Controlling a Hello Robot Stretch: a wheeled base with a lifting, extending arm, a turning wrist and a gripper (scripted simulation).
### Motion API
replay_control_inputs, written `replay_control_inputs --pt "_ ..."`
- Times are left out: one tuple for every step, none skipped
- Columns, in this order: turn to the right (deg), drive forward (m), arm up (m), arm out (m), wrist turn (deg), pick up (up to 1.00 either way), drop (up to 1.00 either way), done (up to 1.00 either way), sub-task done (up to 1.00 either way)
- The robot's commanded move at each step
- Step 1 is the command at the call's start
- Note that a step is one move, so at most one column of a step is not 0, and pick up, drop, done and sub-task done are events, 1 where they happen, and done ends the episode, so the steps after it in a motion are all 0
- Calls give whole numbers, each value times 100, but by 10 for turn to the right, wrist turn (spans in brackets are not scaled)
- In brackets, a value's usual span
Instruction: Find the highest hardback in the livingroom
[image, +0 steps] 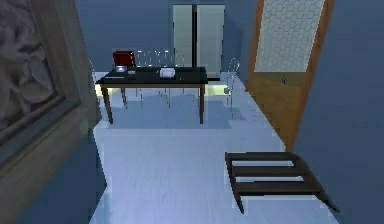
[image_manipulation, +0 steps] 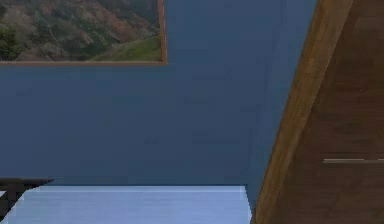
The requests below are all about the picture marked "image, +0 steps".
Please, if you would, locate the white double-door fridge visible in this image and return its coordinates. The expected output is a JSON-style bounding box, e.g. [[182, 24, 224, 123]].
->
[[172, 3, 226, 80]]

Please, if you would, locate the white dish on table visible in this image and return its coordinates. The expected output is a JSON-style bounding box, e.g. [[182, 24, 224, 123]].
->
[[159, 67, 176, 79]]

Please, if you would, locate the dark slatted wooden rack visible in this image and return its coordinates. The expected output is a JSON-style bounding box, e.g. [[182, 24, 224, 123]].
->
[[224, 151, 341, 215]]

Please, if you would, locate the brown wooden room door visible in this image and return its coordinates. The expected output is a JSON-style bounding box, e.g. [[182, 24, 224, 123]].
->
[[245, 0, 336, 153]]

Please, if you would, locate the red box appliance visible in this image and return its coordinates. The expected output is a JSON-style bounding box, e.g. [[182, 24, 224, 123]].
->
[[112, 50, 137, 68]]

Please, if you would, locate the clear transparent chair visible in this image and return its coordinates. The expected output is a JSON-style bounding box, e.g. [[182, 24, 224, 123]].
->
[[159, 49, 186, 109], [222, 57, 242, 120], [134, 49, 162, 108]]

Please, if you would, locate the black dining table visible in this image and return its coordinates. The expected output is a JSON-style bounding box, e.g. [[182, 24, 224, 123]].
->
[[95, 66, 209, 125]]

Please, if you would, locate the grey framed wall picture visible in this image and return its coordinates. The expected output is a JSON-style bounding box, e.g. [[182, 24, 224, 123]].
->
[[0, 0, 98, 224]]

